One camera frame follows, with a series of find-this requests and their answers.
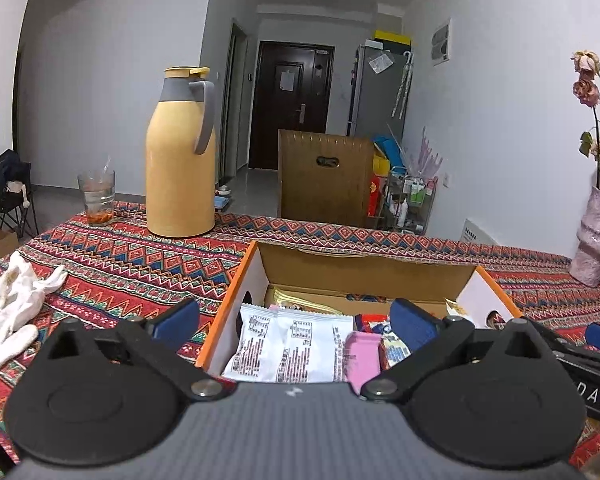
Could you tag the white folded umbrella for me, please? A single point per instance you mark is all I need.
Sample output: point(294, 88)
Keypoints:
point(404, 85)

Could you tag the white wall heater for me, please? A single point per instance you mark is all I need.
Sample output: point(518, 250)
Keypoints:
point(480, 232)

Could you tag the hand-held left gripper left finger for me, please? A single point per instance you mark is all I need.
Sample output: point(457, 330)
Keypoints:
point(175, 320)

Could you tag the red gift box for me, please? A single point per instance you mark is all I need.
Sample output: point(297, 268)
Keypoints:
point(376, 197)

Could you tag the pink textured vase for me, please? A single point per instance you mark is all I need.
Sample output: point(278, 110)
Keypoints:
point(595, 245)

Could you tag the orange cardboard box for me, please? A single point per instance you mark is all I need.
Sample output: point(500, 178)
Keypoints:
point(360, 272)

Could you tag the white blue snack packet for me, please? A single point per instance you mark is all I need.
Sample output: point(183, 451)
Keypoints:
point(394, 350)

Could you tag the yellow box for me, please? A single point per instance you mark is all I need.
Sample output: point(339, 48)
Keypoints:
point(392, 37)

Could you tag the glass cup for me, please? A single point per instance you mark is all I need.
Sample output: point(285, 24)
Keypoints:
point(97, 200)

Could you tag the folding chair with dark clothes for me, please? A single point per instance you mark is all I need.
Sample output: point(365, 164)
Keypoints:
point(5, 185)

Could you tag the white cotton glove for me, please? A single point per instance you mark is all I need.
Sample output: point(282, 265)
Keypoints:
point(10, 305)

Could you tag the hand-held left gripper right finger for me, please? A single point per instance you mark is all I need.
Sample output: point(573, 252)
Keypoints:
point(412, 322)

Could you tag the white wall panel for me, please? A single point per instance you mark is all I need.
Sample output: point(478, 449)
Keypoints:
point(441, 42)

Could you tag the dried pink roses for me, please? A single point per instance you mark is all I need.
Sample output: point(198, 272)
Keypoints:
point(587, 90)

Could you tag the metal trolley rack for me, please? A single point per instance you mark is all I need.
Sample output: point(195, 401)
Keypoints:
point(410, 205)

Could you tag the pink wall decoration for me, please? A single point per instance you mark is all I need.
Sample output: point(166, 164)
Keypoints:
point(427, 155)

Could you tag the pink snack packet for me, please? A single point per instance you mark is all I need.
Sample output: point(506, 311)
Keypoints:
point(362, 360)

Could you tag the paper sheet on fridge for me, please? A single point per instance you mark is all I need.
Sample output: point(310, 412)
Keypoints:
point(381, 61)

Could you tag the paper notice on door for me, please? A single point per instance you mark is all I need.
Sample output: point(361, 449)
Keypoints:
point(287, 81)

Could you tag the red blue snack packet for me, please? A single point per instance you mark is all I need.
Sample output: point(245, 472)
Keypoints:
point(372, 324)

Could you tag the orange spicy stick packet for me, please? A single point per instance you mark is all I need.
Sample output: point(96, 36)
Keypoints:
point(300, 300)

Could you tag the dark entrance door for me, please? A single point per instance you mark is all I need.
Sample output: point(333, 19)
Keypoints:
point(275, 125)

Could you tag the red patterned tablecloth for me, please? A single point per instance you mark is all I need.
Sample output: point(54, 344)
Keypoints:
point(130, 265)

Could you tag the yellow thermos jug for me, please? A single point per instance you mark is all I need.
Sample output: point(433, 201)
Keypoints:
point(180, 175)

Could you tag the grey fridge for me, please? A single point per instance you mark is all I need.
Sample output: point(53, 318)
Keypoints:
point(375, 100)

